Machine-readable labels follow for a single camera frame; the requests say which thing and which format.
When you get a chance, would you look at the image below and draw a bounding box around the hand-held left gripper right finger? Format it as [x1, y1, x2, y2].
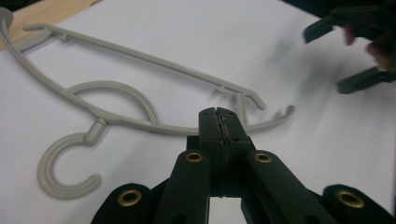
[218, 106, 340, 224]

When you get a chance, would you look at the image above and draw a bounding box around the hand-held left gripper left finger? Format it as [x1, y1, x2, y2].
[152, 106, 226, 224]

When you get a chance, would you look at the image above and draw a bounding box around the grey plastic clothes hanger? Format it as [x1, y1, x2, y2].
[0, 7, 296, 201]

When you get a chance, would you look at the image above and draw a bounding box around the white table sheet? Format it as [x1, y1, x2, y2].
[0, 0, 396, 224]

